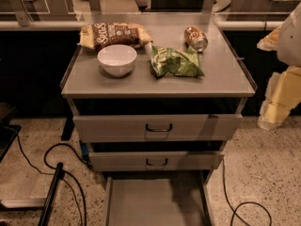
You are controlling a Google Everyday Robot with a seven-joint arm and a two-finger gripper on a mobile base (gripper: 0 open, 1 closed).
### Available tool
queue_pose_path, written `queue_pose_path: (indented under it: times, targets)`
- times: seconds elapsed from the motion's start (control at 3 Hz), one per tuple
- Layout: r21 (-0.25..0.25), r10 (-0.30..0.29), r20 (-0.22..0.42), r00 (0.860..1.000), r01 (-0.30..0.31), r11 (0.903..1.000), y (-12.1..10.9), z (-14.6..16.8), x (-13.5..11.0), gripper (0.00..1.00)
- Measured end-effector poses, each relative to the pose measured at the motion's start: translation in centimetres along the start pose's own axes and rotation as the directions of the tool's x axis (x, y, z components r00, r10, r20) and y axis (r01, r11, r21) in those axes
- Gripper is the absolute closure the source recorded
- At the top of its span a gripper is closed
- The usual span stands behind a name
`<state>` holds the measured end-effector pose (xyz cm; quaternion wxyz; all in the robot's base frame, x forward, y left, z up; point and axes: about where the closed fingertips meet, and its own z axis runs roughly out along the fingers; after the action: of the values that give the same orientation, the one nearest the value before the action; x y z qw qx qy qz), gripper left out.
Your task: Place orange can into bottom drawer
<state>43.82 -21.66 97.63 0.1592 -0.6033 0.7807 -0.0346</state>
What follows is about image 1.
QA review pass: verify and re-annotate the grey middle drawer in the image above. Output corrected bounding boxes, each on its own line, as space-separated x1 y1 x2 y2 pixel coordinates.
89 152 223 171

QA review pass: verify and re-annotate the brown yellow snack bag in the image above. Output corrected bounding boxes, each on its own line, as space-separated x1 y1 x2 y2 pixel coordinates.
79 23 152 51

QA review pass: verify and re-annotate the black cable on right floor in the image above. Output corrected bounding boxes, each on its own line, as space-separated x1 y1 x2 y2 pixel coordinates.
221 158 273 226

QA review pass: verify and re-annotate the green chip bag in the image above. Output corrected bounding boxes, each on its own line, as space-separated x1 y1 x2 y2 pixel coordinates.
151 46 204 77

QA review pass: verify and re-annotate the dark object at left edge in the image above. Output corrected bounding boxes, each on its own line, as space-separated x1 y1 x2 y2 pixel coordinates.
0 103 23 163

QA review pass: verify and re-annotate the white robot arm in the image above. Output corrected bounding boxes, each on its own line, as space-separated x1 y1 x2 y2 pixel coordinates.
257 3 301 130

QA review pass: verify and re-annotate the grey drawer cabinet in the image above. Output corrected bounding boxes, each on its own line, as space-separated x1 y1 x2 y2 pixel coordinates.
62 13 256 211

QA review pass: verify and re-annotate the black bar on floor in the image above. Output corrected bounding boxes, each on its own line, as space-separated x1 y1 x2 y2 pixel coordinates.
38 162 63 226

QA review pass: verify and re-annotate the white ceramic bowl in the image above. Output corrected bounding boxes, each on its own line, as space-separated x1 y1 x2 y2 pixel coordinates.
97 44 137 77

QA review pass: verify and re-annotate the grey drawer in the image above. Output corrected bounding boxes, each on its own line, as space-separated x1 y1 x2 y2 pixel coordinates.
73 114 242 142
103 173 215 226
89 152 223 171

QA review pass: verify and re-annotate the white horizontal rail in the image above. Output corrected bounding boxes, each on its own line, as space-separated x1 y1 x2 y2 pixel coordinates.
0 21 282 31

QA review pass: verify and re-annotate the orange soda can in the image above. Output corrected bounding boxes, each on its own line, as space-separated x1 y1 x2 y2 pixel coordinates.
184 25 208 52

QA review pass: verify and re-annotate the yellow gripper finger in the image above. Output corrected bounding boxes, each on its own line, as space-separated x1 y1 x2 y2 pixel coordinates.
257 26 280 51
258 66 301 130

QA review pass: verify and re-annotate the grey bottom drawer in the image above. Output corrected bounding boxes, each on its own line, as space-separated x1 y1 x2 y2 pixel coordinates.
103 173 215 226

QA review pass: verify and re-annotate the grey top drawer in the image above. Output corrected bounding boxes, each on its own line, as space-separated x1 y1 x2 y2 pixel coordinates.
73 114 242 142

